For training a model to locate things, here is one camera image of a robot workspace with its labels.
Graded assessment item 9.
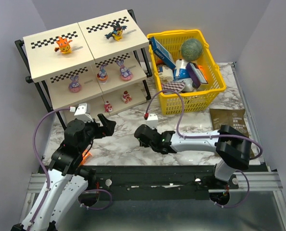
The small red pink toy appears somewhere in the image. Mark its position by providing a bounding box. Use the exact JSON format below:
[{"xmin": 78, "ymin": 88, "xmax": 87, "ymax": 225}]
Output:
[{"xmin": 104, "ymin": 101, "xmax": 113, "ymax": 113}]

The red pink bear toy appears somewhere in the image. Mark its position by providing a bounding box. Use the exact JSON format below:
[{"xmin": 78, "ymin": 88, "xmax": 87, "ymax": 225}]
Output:
[{"xmin": 122, "ymin": 90, "xmax": 132, "ymax": 103}]

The purple creature pink donut toy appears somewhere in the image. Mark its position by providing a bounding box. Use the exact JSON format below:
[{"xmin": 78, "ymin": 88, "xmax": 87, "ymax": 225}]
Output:
[{"xmin": 68, "ymin": 75, "xmax": 82, "ymax": 93}]

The purple bunny orange cup toy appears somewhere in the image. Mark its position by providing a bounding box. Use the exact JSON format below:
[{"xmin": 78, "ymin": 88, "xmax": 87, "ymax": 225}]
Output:
[{"xmin": 97, "ymin": 64, "xmax": 108, "ymax": 83}]

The purple bunny donut toy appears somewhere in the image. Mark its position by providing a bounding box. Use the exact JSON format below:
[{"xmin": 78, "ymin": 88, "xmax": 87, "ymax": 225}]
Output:
[{"xmin": 116, "ymin": 59, "xmax": 133, "ymax": 81}]

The orange dragon toy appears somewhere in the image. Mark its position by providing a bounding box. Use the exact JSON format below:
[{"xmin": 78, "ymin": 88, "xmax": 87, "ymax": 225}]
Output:
[{"xmin": 54, "ymin": 37, "xmax": 72, "ymax": 54}]

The black yellow bat toy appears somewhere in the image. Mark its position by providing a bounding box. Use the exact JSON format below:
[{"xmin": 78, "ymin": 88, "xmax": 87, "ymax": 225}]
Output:
[{"xmin": 104, "ymin": 23, "xmax": 127, "ymax": 41}]

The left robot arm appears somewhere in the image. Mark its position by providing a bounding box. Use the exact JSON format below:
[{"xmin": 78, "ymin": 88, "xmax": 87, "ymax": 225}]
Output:
[{"xmin": 12, "ymin": 114, "xmax": 116, "ymax": 231}]

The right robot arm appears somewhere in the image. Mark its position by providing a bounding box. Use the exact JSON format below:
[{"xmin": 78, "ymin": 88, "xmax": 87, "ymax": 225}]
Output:
[{"xmin": 134, "ymin": 125, "xmax": 251, "ymax": 182}]

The beige three-tier shelf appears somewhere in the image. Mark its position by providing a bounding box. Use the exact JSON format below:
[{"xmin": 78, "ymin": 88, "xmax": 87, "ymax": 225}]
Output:
[{"xmin": 15, "ymin": 10, "xmax": 151, "ymax": 116}]

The orange Scrub Daddy box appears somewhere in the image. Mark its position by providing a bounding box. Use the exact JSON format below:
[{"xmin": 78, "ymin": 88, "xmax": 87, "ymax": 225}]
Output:
[{"xmin": 81, "ymin": 150, "xmax": 92, "ymax": 165}]

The striped pink grey sponge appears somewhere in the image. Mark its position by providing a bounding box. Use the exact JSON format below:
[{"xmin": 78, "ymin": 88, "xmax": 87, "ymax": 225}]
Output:
[{"xmin": 162, "ymin": 82, "xmax": 186, "ymax": 93}]

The cream paper roll pack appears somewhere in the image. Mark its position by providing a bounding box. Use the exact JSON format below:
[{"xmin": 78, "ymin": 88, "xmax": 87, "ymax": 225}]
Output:
[{"xmin": 157, "ymin": 65, "xmax": 174, "ymax": 84}]

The blue white pouch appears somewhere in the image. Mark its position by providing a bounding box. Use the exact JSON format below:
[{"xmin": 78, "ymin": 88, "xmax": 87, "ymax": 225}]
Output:
[{"xmin": 173, "ymin": 59, "xmax": 189, "ymax": 80}]

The dark purple box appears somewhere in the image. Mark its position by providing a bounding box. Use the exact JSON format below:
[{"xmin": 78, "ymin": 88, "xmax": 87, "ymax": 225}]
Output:
[{"xmin": 186, "ymin": 63, "xmax": 208, "ymax": 90}]

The yellow plastic basket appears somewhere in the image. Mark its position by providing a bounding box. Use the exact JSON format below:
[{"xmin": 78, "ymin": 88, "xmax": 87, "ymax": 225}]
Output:
[{"xmin": 147, "ymin": 29, "xmax": 226, "ymax": 115}]

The blue Harry's box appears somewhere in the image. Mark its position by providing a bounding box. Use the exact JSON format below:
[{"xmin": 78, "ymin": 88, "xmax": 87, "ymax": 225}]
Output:
[{"xmin": 150, "ymin": 37, "xmax": 176, "ymax": 70}]

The brown coffee bag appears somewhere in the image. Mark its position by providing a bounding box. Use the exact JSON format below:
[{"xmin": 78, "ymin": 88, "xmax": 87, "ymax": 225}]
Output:
[{"xmin": 209, "ymin": 108, "xmax": 256, "ymax": 158}]

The green textured ball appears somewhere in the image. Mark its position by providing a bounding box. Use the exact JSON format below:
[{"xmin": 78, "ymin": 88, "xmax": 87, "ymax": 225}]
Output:
[{"xmin": 180, "ymin": 38, "xmax": 203, "ymax": 62}]

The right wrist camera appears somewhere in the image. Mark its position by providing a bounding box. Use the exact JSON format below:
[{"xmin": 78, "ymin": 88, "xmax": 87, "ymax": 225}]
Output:
[{"xmin": 144, "ymin": 113, "xmax": 158, "ymax": 129}]

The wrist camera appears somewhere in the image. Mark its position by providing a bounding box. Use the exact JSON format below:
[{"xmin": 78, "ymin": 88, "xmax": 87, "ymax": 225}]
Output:
[
  {"xmin": 74, "ymin": 103, "xmax": 94, "ymax": 123},
  {"xmin": 144, "ymin": 113, "xmax": 158, "ymax": 129}
]

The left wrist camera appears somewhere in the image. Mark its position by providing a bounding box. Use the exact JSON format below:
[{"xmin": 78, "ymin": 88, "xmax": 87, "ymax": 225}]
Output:
[{"xmin": 74, "ymin": 103, "xmax": 94, "ymax": 123}]

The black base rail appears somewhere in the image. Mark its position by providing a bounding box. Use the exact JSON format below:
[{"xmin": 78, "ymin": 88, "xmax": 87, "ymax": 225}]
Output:
[{"xmin": 37, "ymin": 165, "xmax": 239, "ymax": 202}]

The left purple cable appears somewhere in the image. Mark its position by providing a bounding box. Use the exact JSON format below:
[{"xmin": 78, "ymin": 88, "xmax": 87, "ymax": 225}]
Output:
[{"xmin": 32, "ymin": 107, "xmax": 113, "ymax": 228}]

